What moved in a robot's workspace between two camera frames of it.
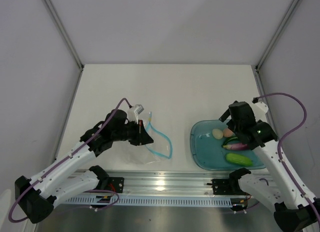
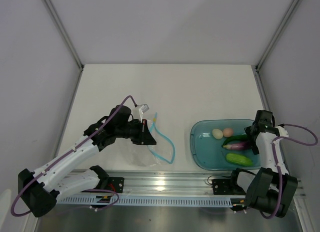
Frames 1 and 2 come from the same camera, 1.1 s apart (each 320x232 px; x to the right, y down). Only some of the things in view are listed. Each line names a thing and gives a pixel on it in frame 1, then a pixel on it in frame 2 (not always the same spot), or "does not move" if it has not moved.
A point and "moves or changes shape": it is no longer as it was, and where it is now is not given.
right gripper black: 226,115 -> 255,148
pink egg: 227,132 does not move
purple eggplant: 241,146 does not move
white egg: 217,133 does not move
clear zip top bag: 161,147 moves or changes shape
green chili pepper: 228,140 does not move
